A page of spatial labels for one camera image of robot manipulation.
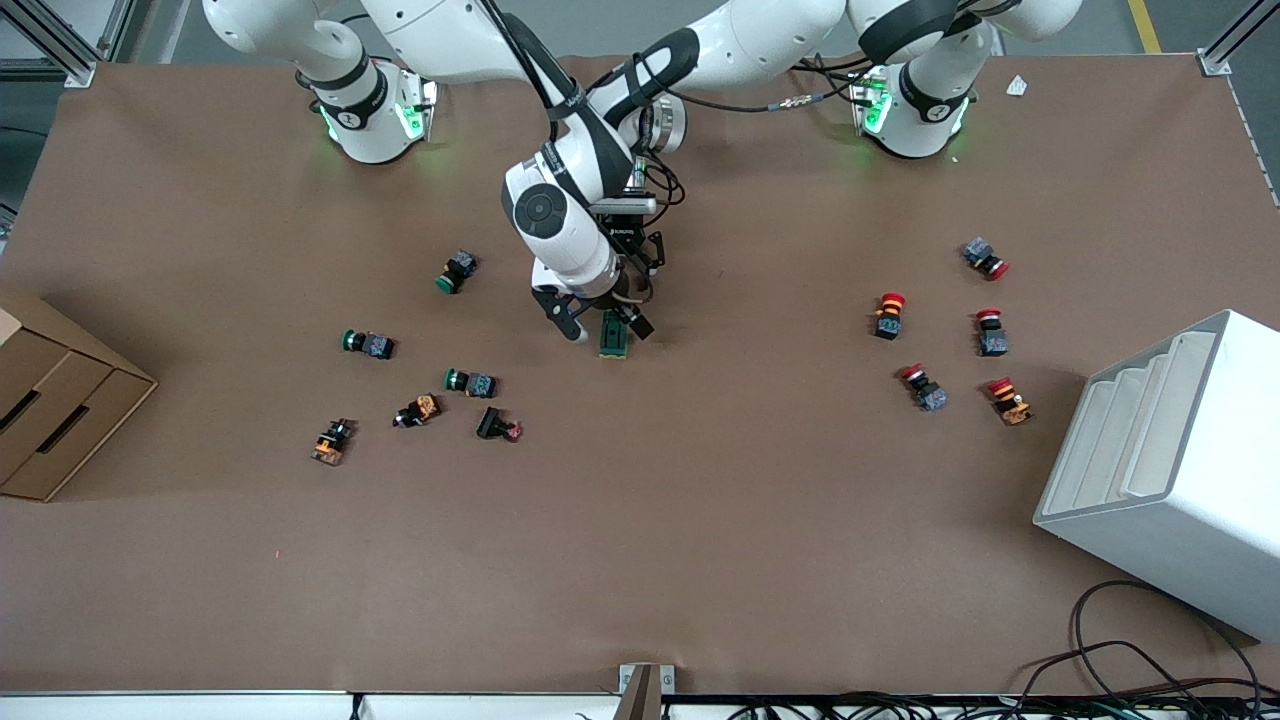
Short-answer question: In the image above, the brown paper table cover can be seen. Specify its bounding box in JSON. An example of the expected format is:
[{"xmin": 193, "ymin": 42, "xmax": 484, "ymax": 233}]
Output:
[{"xmin": 0, "ymin": 50, "xmax": 1280, "ymax": 696}]

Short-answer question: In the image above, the red pushbutton with orange block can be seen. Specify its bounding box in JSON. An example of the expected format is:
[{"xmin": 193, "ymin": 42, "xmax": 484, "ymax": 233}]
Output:
[{"xmin": 987, "ymin": 376, "xmax": 1035, "ymax": 427}]

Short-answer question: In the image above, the brown cardboard box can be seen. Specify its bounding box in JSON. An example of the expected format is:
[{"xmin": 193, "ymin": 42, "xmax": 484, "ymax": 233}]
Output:
[{"xmin": 0, "ymin": 288, "xmax": 159, "ymax": 503}]

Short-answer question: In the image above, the white stepped plastic bin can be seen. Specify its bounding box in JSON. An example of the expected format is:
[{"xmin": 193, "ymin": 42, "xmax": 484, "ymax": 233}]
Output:
[{"xmin": 1033, "ymin": 309, "xmax": 1280, "ymax": 643}]

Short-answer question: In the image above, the black switch with red light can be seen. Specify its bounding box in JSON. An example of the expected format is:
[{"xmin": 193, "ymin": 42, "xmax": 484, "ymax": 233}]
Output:
[{"xmin": 475, "ymin": 405, "xmax": 524, "ymax": 443}]

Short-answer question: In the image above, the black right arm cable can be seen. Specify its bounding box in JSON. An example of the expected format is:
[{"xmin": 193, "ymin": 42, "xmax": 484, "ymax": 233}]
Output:
[{"xmin": 478, "ymin": 0, "xmax": 593, "ymax": 146}]

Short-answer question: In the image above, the thin black cable with connector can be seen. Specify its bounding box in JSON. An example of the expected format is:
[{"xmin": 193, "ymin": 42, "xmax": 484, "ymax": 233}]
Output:
[{"xmin": 685, "ymin": 55, "xmax": 869, "ymax": 113}]

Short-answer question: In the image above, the grey metal bracket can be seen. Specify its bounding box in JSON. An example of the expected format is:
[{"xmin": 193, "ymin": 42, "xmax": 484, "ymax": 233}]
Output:
[{"xmin": 618, "ymin": 662, "xmax": 677, "ymax": 720}]

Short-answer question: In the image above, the black looped cable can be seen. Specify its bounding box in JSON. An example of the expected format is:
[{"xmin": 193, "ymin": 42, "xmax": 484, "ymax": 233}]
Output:
[{"xmin": 1068, "ymin": 578, "xmax": 1263, "ymax": 701}]

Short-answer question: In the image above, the white table edge rail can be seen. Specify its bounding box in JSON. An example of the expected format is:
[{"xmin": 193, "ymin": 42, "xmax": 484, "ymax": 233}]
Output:
[{"xmin": 0, "ymin": 689, "xmax": 623, "ymax": 720}]

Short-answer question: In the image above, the aluminium frame profile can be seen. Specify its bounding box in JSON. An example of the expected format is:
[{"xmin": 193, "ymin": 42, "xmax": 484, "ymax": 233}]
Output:
[
  {"xmin": 1197, "ymin": 0, "xmax": 1280, "ymax": 77},
  {"xmin": 0, "ymin": 0, "xmax": 111, "ymax": 89}
]

